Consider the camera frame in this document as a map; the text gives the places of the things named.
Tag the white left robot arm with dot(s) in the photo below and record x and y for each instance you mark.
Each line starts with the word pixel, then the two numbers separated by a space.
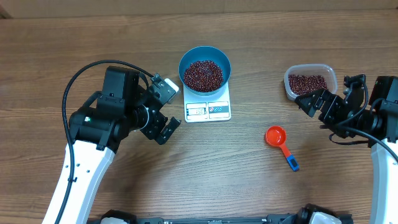
pixel 83 169

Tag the blue bowl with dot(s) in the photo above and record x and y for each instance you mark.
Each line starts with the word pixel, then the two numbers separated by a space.
pixel 205 53

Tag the red beans in bowl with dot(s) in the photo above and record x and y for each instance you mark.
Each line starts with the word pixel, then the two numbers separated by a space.
pixel 203 76

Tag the white kitchen scale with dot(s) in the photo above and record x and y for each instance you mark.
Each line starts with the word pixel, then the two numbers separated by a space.
pixel 209 108

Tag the clear plastic container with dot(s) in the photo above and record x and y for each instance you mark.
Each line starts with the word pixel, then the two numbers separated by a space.
pixel 311 69

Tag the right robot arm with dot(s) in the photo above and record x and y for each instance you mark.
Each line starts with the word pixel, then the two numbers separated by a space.
pixel 384 158

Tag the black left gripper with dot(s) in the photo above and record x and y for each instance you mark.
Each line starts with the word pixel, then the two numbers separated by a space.
pixel 160 122

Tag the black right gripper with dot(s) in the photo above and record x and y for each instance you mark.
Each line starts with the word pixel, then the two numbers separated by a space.
pixel 331 102

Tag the red measuring scoop blue handle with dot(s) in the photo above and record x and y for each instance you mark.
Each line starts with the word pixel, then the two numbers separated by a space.
pixel 276 136

